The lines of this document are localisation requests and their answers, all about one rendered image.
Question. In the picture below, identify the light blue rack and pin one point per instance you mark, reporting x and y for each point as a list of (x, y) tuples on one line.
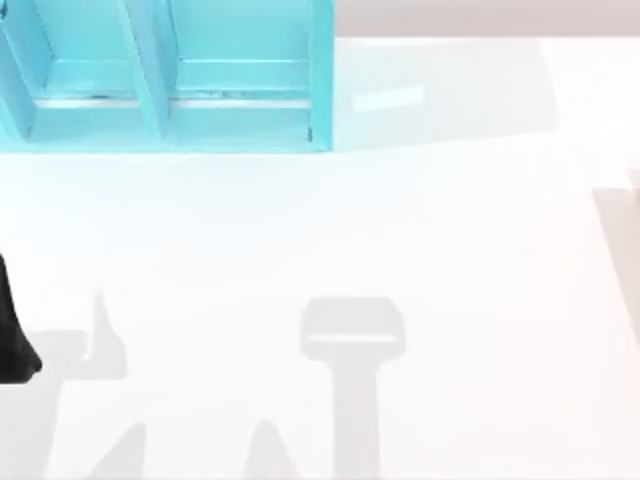
[(240, 75)]

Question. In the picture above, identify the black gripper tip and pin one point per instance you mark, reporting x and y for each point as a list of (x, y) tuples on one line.
[(15, 350)]

